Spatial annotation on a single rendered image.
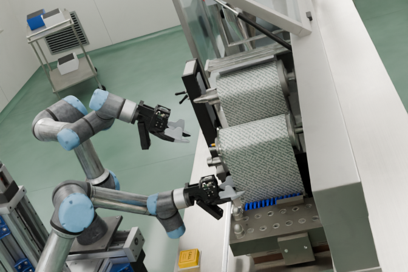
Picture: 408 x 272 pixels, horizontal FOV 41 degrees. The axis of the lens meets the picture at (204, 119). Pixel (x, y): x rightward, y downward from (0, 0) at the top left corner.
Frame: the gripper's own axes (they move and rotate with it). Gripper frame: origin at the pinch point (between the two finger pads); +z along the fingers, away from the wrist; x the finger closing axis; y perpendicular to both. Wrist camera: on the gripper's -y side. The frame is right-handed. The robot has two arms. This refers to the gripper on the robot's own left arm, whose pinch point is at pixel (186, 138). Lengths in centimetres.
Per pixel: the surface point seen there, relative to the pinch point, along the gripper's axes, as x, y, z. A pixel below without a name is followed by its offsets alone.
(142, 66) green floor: 446, -203, -36
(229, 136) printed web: -1.7, 8.3, 13.4
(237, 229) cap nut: -21.9, -12.2, 25.8
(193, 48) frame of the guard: 98, -8, -5
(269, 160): -4.6, 6.9, 29.2
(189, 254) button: -13.4, -37.8, 17.3
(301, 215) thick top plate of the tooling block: -16.8, -1.2, 44.4
